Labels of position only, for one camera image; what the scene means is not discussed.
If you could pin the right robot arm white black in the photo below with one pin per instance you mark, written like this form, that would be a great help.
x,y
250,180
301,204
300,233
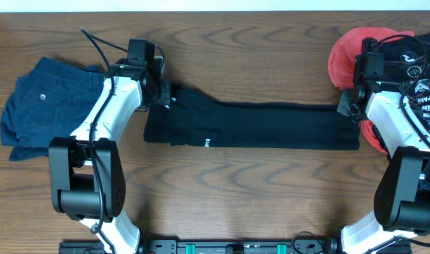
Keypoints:
x,y
402,200

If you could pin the red cloth garment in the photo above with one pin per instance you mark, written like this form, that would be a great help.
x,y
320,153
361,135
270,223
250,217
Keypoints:
x,y
345,60

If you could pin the black t-shirt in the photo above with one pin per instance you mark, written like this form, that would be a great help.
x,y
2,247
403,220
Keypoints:
x,y
194,118

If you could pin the black printed cycling jersey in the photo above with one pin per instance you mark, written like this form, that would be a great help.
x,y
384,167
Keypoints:
x,y
407,63

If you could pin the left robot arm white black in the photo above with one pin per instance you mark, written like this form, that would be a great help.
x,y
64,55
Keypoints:
x,y
87,180

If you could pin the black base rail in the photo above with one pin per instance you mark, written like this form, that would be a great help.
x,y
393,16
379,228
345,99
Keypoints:
x,y
302,244

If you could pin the folded navy blue shorts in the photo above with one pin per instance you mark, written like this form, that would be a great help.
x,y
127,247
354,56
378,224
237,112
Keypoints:
x,y
52,100

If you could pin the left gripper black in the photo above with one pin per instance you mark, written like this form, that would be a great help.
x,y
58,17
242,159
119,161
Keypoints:
x,y
166,100

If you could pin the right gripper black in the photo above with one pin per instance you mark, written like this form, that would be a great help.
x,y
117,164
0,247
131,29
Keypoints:
x,y
344,105

